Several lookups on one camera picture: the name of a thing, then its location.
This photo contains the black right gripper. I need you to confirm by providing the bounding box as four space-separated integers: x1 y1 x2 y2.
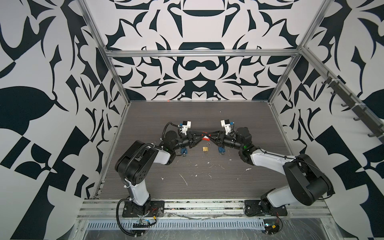
206 131 245 153

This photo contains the red padlock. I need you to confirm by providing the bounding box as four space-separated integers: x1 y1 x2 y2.
203 132 210 141

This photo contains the blue padlock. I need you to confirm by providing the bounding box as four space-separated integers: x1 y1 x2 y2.
218 147 226 156
180 147 188 157

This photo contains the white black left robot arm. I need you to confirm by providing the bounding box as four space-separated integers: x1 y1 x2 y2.
115 131 208 207

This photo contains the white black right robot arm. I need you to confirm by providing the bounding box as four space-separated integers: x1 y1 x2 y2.
207 127 334 208

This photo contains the brass padlock with key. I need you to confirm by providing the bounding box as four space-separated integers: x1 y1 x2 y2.
202 143 211 155

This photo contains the left circuit board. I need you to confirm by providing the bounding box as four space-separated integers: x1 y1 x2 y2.
132 218 157 228

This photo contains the circuit board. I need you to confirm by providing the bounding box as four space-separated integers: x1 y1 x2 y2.
132 218 157 228
263 218 283 236

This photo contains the right circuit board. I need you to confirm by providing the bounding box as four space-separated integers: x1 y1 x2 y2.
263 218 283 236

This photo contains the black hook rack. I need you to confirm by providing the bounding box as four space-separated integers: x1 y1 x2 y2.
322 71 384 145

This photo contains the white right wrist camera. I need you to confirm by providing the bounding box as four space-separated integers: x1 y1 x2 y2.
221 120 234 135

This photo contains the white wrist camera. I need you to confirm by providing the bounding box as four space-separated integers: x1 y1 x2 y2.
179 121 192 136
221 120 234 135

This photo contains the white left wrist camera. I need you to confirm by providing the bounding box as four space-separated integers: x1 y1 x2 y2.
179 121 192 136

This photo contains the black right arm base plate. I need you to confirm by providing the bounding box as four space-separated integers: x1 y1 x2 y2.
244 200 288 217

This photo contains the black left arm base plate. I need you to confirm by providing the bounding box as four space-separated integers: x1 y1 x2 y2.
122 201 165 218

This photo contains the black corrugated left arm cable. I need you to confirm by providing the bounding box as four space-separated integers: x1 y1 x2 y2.
115 197 142 238

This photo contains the aluminium frame horizontal bar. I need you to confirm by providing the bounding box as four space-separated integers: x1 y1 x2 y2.
107 49 299 58

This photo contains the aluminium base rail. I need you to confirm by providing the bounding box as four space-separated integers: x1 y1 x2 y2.
77 199 332 219

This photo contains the white slotted cable duct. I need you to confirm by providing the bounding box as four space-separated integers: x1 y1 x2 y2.
87 219 265 231

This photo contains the aluminium frame corner post right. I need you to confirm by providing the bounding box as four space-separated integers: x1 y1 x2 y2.
268 0 334 105

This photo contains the aluminium frame corner post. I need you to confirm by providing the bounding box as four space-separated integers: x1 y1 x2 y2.
268 0 334 105
77 0 131 106

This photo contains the aluminium frame corner post left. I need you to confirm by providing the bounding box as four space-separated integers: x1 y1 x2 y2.
77 0 131 106

